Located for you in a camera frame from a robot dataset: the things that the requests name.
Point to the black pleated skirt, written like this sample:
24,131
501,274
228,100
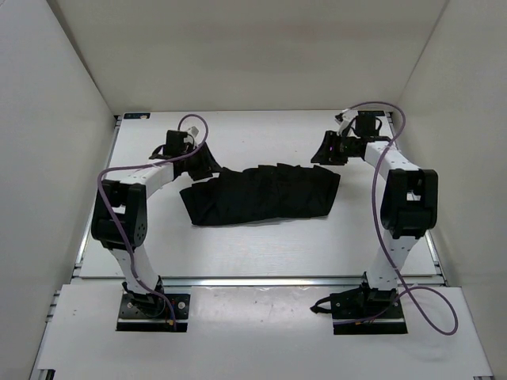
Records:
258,194

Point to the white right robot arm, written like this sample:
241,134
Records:
404,196

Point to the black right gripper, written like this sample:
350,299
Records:
326,154

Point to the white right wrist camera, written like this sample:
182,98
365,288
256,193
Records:
345,119

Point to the aluminium table rail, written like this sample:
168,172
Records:
298,281

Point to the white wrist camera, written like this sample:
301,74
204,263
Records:
193,131
345,119

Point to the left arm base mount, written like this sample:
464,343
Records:
133,316

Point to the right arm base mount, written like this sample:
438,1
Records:
356,312

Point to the left corner label sticker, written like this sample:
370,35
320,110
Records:
136,116

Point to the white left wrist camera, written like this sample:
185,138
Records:
193,131

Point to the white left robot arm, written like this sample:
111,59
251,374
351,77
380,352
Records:
119,219

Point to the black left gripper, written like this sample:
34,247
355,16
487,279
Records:
208,164

